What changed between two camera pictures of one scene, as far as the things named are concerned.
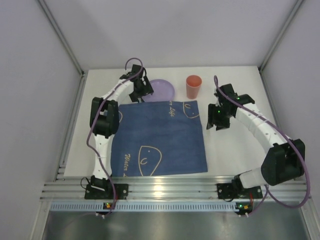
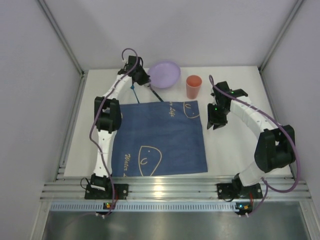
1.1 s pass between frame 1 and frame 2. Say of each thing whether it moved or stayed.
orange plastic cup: stayed
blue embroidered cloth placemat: stayed
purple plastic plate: moved
